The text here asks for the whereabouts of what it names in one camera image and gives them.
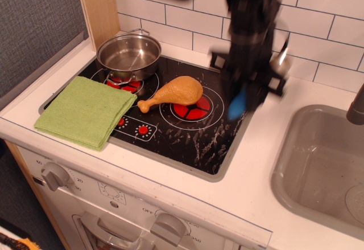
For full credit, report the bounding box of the stainless steel pot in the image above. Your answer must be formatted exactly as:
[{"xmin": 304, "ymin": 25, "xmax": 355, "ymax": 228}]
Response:
[{"xmin": 97, "ymin": 29, "xmax": 162, "ymax": 86}]

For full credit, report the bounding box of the grey oven door handle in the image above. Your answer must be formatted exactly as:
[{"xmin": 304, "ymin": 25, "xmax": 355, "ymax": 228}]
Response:
[{"xmin": 78, "ymin": 212, "xmax": 155, "ymax": 249}]

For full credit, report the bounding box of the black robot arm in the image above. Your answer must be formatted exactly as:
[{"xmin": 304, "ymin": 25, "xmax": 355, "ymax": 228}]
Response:
[{"xmin": 210, "ymin": 0, "xmax": 288, "ymax": 119}]

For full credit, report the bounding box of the orange fuzzy object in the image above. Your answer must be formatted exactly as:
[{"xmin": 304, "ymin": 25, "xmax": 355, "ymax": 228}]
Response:
[{"xmin": 1, "ymin": 233, "xmax": 40, "ymax": 250}]

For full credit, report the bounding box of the orange plastic chicken drumstick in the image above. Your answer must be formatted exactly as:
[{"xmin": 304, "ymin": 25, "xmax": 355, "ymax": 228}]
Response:
[{"xmin": 137, "ymin": 76, "xmax": 204, "ymax": 113}]

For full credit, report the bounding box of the grey left oven knob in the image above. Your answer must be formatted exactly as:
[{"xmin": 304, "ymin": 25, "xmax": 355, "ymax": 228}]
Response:
[{"xmin": 41, "ymin": 162, "xmax": 70, "ymax": 191}]

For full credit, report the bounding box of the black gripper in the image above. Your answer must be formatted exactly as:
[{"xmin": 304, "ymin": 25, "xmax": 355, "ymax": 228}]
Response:
[{"xmin": 210, "ymin": 33, "xmax": 287, "ymax": 112}]

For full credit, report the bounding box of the wooden side post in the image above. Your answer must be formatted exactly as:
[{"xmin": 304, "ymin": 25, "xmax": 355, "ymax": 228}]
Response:
[{"xmin": 80, "ymin": 0, "xmax": 120, "ymax": 51}]

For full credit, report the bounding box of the grey faucet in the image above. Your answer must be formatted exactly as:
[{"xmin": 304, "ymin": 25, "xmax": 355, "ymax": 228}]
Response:
[{"xmin": 346, "ymin": 84, "xmax": 364, "ymax": 125}]

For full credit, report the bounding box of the grey toy sink basin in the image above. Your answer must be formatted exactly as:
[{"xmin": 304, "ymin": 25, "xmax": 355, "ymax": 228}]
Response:
[{"xmin": 271, "ymin": 105, "xmax": 363, "ymax": 240}]

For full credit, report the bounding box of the grey oven knob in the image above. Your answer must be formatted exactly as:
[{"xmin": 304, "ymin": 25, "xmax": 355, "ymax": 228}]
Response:
[
  {"xmin": 41, "ymin": 162, "xmax": 70, "ymax": 191},
  {"xmin": 150, "ymin": 213, "xmax": 187, "ymax": 247}
]

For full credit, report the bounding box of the blue handled metal spoon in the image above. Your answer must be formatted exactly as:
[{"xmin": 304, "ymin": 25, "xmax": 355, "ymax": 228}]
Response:
[{"xmin": 226, "ymin": 47, "xmax": 292, "ymax": 121}]

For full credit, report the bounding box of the grey fabric panel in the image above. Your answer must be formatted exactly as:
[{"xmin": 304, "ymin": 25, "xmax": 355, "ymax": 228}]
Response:
[{"xmin": 1, "ymin": 0, "xmax": 88, "ymax": 109}]

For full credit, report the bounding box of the green folded rag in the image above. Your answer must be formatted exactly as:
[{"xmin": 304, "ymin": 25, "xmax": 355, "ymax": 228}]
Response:
[{"xmin": 34, "ymin": 76, "xmax": 137, "ymax": 151}]

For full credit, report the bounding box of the grey right oven knob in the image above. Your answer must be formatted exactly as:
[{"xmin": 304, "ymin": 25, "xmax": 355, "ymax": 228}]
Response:
[{"xmin": 150, "ymin": 213, "xmax": 187, "ymax": 247}]

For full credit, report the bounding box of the black toy stovetop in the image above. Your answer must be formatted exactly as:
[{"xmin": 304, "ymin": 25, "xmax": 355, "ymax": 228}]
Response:
[{"xmin": 38, "ymin": 55, "xmax": 266, "ymax": 183}]

